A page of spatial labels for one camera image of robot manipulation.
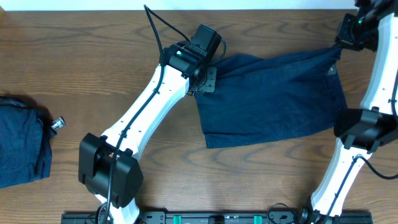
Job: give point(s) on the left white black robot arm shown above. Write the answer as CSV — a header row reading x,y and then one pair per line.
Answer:
x,y
109,164

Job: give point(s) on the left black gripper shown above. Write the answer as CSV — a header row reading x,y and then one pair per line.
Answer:
x,y
209,86

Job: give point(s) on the dark blue shorts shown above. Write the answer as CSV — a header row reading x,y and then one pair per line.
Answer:
x,y
259,100

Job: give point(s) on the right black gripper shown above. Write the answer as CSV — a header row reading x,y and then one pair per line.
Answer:
x,y
346,38

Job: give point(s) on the folded dark blue garment pile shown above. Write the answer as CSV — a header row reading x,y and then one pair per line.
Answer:
x,y
25,143

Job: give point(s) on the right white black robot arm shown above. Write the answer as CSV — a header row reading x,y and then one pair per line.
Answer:
x,y
360,132

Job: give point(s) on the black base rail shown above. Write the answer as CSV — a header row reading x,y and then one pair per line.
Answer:
x,y
214,218

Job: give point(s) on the silver garment tag clip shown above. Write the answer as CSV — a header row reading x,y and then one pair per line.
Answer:
x,y
58,123

